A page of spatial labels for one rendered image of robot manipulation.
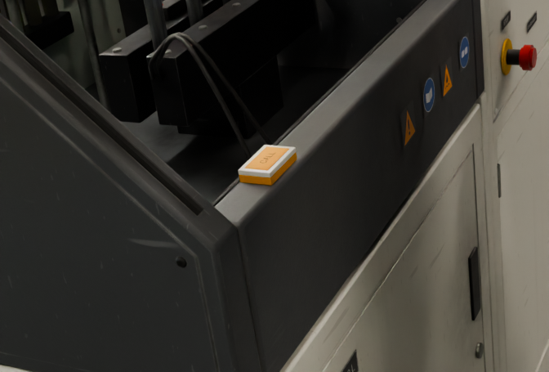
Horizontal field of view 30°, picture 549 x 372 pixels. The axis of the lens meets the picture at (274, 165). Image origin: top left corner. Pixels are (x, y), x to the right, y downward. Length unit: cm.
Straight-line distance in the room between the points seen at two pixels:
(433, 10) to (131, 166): 55
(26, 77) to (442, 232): 64
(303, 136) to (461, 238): 47
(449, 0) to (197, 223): 58
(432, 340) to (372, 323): 21
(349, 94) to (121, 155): 30
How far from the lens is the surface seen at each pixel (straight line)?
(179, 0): 123
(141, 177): 77
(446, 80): 123
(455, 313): 136
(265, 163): 85
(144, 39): 116
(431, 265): 124
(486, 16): 138
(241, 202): 82
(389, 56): 109
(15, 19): 126
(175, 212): 76
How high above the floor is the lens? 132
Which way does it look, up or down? 25 degrees down
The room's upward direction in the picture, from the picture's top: 8 degrees counter-clockwise
